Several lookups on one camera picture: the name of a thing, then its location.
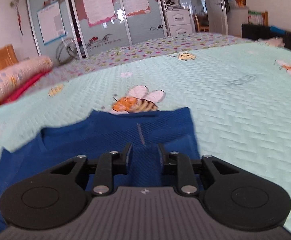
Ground blue knit sweater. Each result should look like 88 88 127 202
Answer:
0 108 200 232

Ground white clothes on chair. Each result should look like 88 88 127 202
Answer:
256 37 285 48

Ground mint bee-print quilt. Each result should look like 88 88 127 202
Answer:
0 41 291 235

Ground red pillow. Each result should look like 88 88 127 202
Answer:
0 70 51 105

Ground white electric fan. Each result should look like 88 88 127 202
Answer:
56 37 80 65

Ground rolled floral duvet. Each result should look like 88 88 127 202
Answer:
0 56 53 102

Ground white drawer cabinet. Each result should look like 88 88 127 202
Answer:
165 9 193 36

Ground sliding glass wardrobe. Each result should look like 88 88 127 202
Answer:
27 0 166 61

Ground wooden headboard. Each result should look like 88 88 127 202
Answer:
0 44 20 79

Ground black sofa chair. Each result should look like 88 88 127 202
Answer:
241 23 291 50

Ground white door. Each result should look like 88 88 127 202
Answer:
206 0 228 35

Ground green white box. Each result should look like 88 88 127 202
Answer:
248 10 264 25

